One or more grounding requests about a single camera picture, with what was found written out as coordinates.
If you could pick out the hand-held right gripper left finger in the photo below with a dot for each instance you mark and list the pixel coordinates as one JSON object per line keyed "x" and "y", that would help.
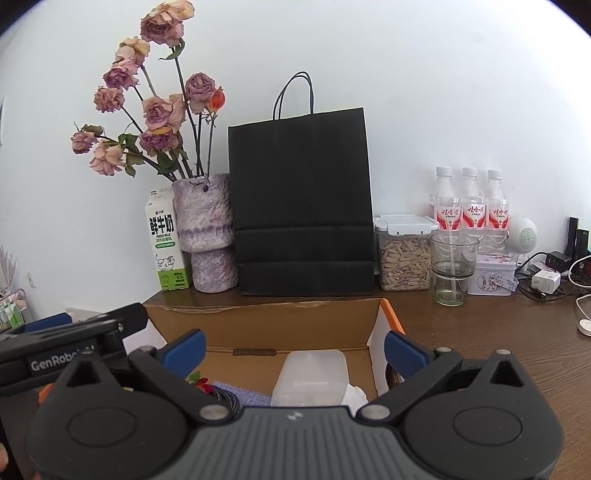
{"x": 189, "y": 350}

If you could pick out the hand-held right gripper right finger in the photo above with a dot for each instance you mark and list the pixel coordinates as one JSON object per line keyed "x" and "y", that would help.
{"x": 404, "y": 353}

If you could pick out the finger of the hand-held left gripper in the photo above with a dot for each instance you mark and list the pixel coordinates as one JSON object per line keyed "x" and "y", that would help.
{"x": 48, "y": 321}
{"x": 131, "y": 321}

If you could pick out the red artificial rose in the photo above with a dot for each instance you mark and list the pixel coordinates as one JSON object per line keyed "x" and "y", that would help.
{"x": 199, "y": 382}

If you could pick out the white tissue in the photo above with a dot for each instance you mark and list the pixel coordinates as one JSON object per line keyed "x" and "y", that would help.
{"x": 355, "y": 397}

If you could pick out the red cardboard box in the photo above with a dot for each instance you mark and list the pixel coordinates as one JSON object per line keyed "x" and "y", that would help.
{"x": 258, "y": 332}

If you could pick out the blue woven cloth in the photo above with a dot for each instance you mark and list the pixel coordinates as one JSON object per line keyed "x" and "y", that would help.
{"x": 251, "y": 394}

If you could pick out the translucent plastic jar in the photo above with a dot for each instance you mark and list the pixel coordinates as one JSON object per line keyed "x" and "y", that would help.
{"x": 311, "y": 374}

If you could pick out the clear seed storage container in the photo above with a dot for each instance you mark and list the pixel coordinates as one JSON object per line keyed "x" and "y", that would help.
{"x": 405, "y": 263}

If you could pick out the metal storage rack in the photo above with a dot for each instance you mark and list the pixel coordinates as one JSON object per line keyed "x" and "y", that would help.
{"x": 14, "y": 309}

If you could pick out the white green milk carton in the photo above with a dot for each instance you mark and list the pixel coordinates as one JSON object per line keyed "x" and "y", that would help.
{"x": 166, "y": 240}

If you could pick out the clear drinking glass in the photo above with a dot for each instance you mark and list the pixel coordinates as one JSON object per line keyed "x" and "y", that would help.
{"x": 455, "y": 267}

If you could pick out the white printed tin box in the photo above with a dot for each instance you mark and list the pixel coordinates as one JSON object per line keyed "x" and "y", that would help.
{"x": 491, "y": 277}

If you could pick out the purple mottled vase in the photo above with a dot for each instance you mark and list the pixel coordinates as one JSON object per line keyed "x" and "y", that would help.
{"x": 205, "y": 221}

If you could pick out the clear water bottle red label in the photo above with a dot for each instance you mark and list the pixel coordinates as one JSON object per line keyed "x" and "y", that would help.
{"x": 496, "y": 207}
{"x": 472, "y": 205}
{"x": 445, "y": 203}

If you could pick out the white charger plug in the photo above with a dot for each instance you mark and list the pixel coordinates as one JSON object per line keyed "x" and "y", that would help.
{"x": 545, "y": 281}

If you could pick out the white round speaker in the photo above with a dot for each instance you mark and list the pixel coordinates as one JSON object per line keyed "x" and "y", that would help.
{"x": 522, "y": 235}

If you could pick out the black paper bag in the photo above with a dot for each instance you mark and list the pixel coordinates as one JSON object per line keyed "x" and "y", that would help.
{"x": 300, "y": 194}

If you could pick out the dried pink rose bouquet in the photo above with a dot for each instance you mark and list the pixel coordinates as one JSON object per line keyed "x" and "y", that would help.
{"x": 157, "y": 110}

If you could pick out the white wall socket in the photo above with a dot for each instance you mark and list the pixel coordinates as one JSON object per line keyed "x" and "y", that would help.
{"x": 31, "y": 279}

